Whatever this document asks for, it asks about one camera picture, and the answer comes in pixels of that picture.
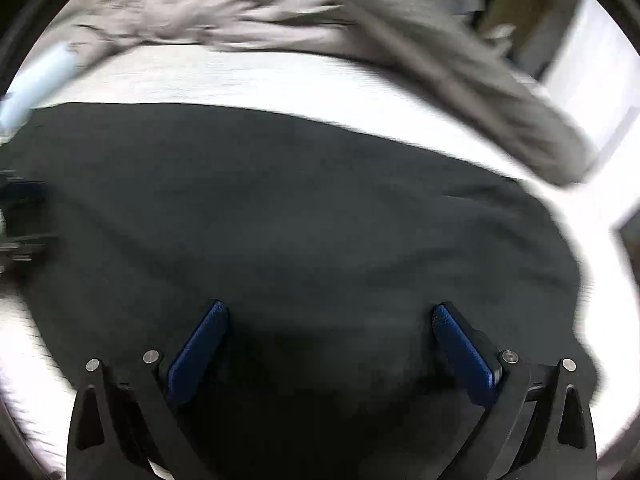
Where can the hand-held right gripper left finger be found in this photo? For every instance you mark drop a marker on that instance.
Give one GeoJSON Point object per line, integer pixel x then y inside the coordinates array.
{"type": "Point", "coordinates": [197, 355]}

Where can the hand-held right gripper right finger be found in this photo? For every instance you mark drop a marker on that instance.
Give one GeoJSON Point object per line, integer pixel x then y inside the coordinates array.
{"type": "Point", "coordinates": [465, 355]}

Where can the black pants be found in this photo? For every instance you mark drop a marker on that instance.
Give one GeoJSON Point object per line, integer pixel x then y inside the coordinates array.
{"type": "Point", "coordinates": [300, 210]}

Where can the light blue soft object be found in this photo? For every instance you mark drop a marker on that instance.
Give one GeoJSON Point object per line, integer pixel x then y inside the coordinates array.
{"type": "Point", "coordinates": [35, 85]}

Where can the white mattress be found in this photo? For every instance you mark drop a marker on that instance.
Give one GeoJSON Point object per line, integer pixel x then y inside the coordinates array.
{"type": "Point", "coordinates": [250, 80]}

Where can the light beige crumpled garment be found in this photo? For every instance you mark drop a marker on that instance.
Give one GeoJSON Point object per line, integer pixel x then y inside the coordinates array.
{"type": "Point", "coordinates": [225, 15]}

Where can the grey-green garment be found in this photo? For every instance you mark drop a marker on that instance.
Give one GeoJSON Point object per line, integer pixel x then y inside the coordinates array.
{"type": "Point", "coordinates": [450, 60]}

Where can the wooden door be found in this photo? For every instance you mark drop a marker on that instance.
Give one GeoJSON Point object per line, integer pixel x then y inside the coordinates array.
{"type": "Point", "coordinates": [515, 5]}

